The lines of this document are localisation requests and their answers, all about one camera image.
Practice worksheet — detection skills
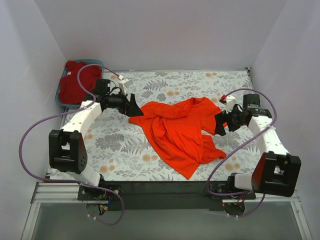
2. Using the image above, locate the aluminium front frame rail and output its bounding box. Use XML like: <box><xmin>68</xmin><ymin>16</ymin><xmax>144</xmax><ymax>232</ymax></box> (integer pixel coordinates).
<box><xmin>31</xmin><ymin>182</ymin><xmax>301</xmax><ymax>204</ymax></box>

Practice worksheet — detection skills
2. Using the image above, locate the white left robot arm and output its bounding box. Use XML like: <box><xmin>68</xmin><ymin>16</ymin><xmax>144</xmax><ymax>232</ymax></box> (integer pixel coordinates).
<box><xmin>48</xmin><ymin>78</ymin><xmax>144</xmax><ymax>187</ymax></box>

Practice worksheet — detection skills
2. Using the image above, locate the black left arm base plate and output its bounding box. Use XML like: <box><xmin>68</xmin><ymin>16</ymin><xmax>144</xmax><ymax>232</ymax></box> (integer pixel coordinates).
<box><xmin>77</xmin><ymin>184</ymin><xmax>122</xmax><ymax>201</ymax></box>

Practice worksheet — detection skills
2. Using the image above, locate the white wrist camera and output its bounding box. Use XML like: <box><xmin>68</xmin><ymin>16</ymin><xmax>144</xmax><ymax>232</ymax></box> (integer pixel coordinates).
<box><xmin>219</xmin><ymin>95</ymin><xmax>237</xmax><ymax>113</ymax></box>
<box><xmin>118</xmin><ymin>78</ymin><xmax>133</xmax><ymax>91</ymax></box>

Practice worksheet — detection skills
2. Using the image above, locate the blue plastic basket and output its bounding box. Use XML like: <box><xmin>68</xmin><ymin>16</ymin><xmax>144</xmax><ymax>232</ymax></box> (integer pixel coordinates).
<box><xmin>55</xmin><ymin>59</ymin><xmax>103</xmax><ymax>107</ymax></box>

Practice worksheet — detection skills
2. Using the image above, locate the red t shirt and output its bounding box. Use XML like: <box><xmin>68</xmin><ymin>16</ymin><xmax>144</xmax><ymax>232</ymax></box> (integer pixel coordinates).
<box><xmin>58</xmin><ymin>60</ymin><xmax>103</xmax><ymax>105</ymax></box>

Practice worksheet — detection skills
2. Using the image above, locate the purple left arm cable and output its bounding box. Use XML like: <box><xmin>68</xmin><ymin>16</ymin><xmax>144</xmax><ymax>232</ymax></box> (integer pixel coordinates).
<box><xmin>18</xmin><ymin>64</ymin><xmax>125</xmax><ymax>225</ymax></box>

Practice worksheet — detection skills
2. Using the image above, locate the orange t shirt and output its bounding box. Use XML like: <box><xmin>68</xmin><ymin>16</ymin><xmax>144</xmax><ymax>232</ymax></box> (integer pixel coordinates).
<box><xmin>128</xmin><ymin>97</ymin><xmax>226</xmax><ymax>179</ymax></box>

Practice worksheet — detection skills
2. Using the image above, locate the black front table strip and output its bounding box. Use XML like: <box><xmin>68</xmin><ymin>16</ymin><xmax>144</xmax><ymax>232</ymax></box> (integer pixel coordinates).
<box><xmin>107</xmin><ymin>181</ymin><xmax>224</xmax><ymax>212</ymax></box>

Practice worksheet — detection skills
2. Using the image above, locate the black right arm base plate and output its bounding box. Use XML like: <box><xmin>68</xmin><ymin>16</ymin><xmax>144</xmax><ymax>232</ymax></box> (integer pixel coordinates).
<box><xmin>209</xmin><ymin>181</ymin><xmax>244</xmax><ymax>199</ymax></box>

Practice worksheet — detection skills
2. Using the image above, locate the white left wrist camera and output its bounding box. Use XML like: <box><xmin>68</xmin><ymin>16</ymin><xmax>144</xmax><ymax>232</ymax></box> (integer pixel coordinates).
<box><xmin>118</xmin><ymin>78</ymin><xmax>133</xmax><ymax>91</ymax></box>

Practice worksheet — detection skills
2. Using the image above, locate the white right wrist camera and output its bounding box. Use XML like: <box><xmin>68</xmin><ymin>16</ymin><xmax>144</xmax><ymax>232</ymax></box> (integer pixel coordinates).
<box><xmin>219</xmin><ymin>95</ymin><xmax>237</xmax><ymax>113</ymax></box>

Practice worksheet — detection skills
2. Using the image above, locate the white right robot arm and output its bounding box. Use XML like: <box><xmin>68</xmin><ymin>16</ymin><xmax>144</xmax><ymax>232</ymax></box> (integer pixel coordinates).
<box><xmin>214</xmin><ymin>93</ymin><xmax>301</xmax><ymax>197</ymax></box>

